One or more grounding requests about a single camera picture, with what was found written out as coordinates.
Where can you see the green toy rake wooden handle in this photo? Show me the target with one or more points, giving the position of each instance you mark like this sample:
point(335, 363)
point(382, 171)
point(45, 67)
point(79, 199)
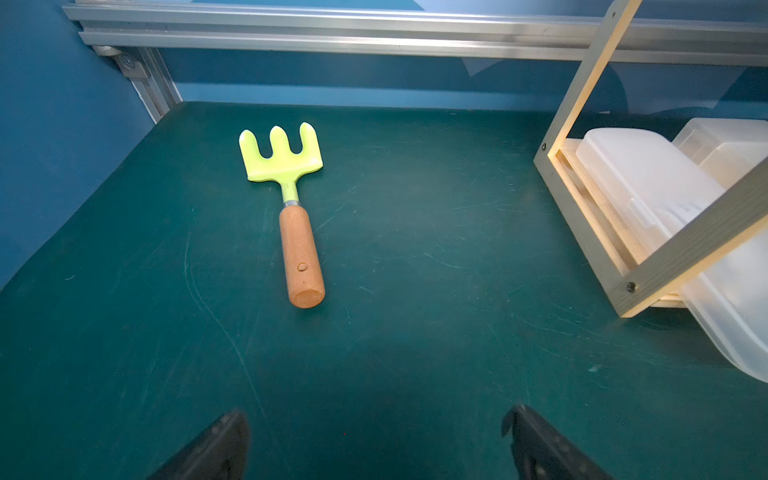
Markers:
point(304, 279)

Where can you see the aluminium frame rail back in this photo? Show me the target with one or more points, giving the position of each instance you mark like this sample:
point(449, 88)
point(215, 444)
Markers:
point(677, 58)

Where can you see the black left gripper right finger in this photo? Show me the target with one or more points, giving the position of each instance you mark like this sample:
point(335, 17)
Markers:
point(540, 451)

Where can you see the clear rounded pencil case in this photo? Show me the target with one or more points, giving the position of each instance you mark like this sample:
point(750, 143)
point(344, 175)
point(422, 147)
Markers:
point(657, 190)

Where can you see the light wooden shelf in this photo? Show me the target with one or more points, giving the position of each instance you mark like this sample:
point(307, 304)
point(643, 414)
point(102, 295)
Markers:
point(633, 284)

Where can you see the frosted pencil case with label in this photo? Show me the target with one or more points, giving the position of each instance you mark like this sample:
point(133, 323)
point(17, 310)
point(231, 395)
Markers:
point(726, 149)

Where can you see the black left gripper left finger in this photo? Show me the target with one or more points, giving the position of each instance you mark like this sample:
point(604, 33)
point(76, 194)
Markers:
point(218, 452)

